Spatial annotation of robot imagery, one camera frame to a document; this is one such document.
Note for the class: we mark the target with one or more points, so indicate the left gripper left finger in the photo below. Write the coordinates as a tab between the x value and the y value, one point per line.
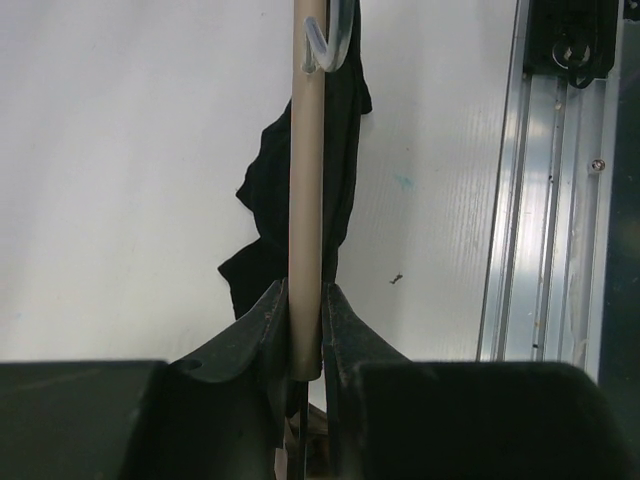
217	413

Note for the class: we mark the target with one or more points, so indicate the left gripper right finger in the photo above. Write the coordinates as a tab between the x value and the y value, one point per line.
394	418

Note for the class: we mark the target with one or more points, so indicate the wooden clip hanger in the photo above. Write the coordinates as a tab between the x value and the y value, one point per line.
321	36

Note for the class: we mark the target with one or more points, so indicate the black shorts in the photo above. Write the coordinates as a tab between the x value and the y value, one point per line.
265	190

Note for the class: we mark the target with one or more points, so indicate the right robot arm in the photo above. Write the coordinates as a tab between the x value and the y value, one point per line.
571	39

